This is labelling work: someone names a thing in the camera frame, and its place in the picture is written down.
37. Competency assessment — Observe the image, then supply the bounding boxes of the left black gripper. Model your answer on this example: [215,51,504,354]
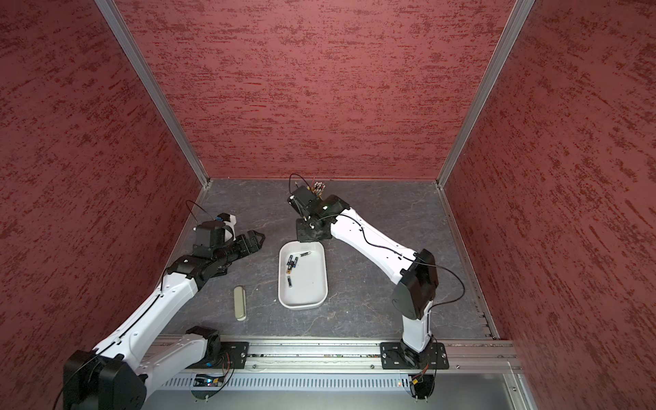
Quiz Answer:
[214,231,266,267]

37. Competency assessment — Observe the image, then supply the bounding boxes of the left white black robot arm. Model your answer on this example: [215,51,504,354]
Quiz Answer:
[53,214,266,409]

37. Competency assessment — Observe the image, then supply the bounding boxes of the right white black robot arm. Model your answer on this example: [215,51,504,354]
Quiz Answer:
[288,188,439,367]

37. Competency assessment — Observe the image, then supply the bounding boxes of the white oval storage tray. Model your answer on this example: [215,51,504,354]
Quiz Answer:
[278,241,328,310]

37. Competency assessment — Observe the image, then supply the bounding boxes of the coloured pencils bundle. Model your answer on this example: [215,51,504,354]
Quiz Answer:
[312,181,326,197]

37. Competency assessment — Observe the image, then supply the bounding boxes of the beige oblong case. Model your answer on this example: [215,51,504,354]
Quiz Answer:
[233,285,247,321]

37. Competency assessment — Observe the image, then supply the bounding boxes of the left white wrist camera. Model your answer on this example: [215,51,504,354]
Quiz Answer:
[215,213,237,244]

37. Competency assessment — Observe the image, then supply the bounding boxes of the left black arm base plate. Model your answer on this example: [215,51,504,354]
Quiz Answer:
[201,342,250,371]

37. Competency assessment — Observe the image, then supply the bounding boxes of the aluminium front rail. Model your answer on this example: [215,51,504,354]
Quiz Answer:
[104,337,523,374]

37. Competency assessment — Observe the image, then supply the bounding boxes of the left controller board with wires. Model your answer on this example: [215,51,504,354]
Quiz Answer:
[191,373,232,401]

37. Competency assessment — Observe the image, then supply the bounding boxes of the controller board with wires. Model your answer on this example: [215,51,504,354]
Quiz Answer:
[191,373,232,401]
[408,373,436,401]

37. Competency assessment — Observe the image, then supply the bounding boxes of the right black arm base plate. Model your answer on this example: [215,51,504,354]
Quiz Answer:
[379,342,449,371]

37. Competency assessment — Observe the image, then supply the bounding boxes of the right controller board with wires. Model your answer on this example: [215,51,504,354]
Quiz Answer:
[408,373,436,401]

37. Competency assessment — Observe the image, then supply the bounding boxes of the left aluminium corner post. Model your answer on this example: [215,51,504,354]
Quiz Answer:
[94,0,211,190]

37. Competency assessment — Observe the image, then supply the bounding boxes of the aluminium corner post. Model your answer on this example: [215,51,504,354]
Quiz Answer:
[436,0,535,191]
[94,0,211,190]

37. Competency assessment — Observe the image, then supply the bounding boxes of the right aluminium corner post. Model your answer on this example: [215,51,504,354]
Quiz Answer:
[436,0,535,191]

